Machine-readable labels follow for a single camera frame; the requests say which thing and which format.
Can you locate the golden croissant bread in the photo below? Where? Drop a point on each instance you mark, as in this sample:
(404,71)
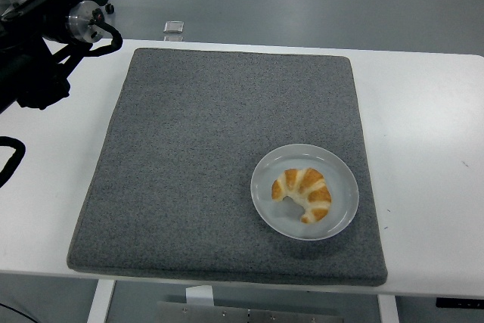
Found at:
(314,194)

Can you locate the pale grey round plate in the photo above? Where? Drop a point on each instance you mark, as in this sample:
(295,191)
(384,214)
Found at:
(342,187)

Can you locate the small clear floor box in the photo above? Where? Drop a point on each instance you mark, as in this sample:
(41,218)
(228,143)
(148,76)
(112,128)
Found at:
(174,27)
(173,38)

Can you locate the grey felt mat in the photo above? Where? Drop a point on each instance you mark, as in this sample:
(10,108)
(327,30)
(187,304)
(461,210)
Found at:
(189,149)

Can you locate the white table leg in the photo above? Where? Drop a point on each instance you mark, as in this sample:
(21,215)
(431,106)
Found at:
(101,300)
(388,309)

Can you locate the white paper tag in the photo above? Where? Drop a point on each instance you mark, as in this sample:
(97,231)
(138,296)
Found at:
(199,294)

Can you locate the black box under table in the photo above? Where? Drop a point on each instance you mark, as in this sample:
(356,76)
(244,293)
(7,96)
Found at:
(459,302)

